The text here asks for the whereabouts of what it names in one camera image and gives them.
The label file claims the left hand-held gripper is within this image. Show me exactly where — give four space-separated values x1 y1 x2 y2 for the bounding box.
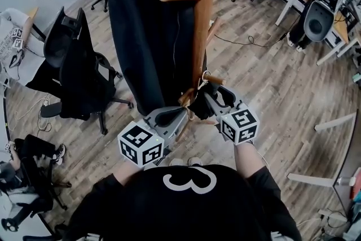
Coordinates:
117 106 188 166

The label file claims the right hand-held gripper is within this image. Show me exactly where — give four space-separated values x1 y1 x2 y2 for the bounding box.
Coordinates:
202 85 260 146

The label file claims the black umbrella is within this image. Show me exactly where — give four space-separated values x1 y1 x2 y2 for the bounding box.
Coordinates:
187 70 227 122

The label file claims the wooden coat stand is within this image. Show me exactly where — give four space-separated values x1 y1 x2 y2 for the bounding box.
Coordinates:
156 0 227 142

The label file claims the person's right forearm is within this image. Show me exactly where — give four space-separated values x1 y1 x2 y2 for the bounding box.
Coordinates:
233 140 270 179

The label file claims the person's left forearm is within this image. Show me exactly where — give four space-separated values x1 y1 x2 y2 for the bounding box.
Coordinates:
112 160 143 187

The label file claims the black hanging coat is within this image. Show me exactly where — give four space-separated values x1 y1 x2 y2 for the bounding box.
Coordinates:
94 0 209 117

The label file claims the person's black printed t-shirt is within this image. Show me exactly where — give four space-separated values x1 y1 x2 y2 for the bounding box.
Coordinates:
62 164 303 241

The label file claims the dark desk with white legs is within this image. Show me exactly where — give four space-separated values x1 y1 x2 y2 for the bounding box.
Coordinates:
287 111 361 241

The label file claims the black office chair with jacket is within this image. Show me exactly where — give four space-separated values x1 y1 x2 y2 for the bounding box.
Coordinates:
25 7 135 136

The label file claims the white and black robot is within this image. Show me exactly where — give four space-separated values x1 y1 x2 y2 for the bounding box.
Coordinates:
287 0 350 53

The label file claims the black floor cable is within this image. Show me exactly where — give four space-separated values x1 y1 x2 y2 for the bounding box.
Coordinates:
213 33 289 48

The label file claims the white floor cable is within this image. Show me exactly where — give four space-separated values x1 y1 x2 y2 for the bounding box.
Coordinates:
14 92 55 133

